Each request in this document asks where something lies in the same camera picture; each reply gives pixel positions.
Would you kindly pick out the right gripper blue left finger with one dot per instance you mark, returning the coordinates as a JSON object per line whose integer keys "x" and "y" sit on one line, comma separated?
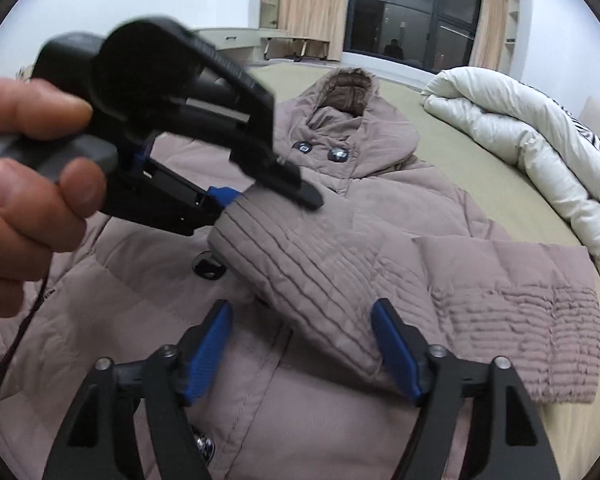
{"x": 97, "y": 439}

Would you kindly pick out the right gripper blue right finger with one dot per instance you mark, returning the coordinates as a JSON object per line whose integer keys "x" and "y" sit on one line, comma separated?
{"x": 506, "y": 438}

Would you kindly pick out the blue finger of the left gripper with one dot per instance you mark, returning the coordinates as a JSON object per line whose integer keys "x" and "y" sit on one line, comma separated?
{"x": 223, "y": 196}
{"x": 284, "y": 178}

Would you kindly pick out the mauve hooded down coat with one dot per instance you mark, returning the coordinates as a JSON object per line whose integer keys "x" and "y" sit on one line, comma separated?
{"x": 480, "y": 297}

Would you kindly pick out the person's left hand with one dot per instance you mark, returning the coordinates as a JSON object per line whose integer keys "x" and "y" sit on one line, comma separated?
{"x": 37, "y": 217}

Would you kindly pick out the small folding table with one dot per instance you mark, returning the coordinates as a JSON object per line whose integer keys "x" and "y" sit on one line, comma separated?
{"x": 295, "y": 48}

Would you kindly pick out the left beige curtain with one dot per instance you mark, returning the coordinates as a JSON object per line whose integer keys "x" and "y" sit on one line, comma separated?
{"x": 316, "y": 19}

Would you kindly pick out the beige curtain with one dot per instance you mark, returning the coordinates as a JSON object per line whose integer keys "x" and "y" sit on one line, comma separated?
{"x": 490, "y": 34}
{"x": 316, "y": 19}

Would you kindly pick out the olive green bed sheet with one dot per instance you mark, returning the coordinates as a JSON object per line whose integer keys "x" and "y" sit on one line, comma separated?
{"x": 490, "y": 169}

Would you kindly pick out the right beige curtain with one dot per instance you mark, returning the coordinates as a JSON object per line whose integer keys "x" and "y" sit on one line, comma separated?
{"x": 490, "y": 34}

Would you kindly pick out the right built-in shelf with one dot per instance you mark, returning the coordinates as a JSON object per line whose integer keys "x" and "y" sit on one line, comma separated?
{"x": 511, "y": 29}

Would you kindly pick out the white folded duvet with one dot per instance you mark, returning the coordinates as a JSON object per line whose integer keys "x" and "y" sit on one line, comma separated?
{"x": 527, "y": 129}

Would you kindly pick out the zebra striped pillow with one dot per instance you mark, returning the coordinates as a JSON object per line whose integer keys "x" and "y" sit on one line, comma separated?
{"x": 577, "y": 139}

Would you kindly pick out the white wall-mounted desk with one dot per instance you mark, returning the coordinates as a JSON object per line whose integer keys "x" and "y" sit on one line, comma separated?
{"x": 243, "y": 45}

